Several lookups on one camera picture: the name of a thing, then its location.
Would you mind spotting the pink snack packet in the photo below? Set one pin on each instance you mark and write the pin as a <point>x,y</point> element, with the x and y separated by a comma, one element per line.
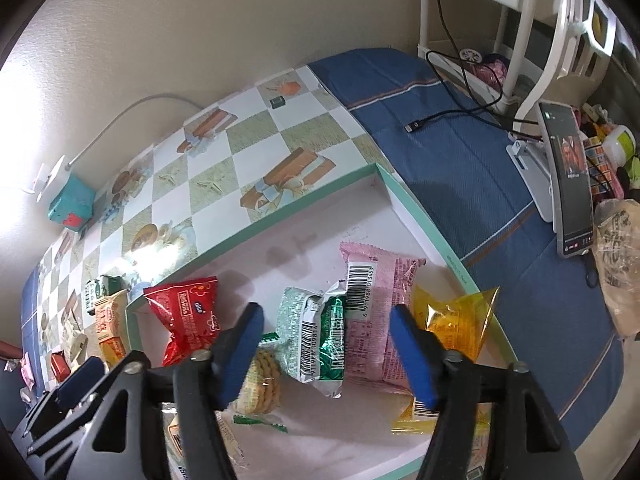
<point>372,330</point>

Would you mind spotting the pink toy with white wheel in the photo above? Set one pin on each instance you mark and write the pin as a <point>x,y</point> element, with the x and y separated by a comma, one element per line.
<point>487,67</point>

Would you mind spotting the white lattice shelf panel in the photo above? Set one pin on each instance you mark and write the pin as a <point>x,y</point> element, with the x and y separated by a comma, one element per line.
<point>570,20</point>

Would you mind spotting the colourful striped box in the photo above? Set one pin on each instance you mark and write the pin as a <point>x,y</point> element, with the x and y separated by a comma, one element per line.
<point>600,165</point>

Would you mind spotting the clear plastic bag with bread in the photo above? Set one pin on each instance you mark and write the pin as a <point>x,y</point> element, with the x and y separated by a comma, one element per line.
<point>617,260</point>

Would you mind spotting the yellow transparent snack packet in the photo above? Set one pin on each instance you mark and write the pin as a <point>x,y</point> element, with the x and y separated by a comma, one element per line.
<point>450,320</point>

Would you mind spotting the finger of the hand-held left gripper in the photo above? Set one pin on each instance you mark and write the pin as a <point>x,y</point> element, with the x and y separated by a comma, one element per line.
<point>80,380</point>

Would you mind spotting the white wall plug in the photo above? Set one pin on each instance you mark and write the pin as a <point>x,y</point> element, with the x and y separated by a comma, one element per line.
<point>47,175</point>

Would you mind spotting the light green snack packet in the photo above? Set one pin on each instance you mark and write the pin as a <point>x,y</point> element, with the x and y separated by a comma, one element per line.
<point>292,330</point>

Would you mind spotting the white box with green rim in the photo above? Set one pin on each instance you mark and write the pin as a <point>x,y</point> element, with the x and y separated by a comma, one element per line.
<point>320,240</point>

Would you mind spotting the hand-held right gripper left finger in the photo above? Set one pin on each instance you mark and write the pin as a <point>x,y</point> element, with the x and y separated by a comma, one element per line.
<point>245,355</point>

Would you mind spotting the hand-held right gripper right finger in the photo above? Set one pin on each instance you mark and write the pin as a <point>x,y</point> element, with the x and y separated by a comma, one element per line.
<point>415,355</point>

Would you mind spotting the blue bed sheet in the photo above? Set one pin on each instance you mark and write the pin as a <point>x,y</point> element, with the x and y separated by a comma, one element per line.
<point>475,195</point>

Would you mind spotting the checkered printed tablecloth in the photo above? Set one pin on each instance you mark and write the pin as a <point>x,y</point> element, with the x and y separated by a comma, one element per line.
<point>220,170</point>

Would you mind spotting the orange snack packet red print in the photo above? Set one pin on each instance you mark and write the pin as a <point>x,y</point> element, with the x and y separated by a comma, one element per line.
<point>112,325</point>

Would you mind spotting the clear biscuit packet green edges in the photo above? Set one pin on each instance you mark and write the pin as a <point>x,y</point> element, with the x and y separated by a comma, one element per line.
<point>262,385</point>

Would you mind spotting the white phone stand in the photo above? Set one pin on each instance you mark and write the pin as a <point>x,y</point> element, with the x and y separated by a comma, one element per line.
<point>530,170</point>

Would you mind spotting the smartphone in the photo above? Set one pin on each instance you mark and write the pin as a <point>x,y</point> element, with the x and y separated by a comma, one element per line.
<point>570,200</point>

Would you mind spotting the green foil snack packet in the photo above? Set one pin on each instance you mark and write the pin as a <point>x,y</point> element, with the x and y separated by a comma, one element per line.
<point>332,345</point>

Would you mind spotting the white and green bottle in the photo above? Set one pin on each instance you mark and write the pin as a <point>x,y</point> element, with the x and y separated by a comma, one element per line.
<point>620,142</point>

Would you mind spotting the teal charger box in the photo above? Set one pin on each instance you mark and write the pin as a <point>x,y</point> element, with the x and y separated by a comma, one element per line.
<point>70,202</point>

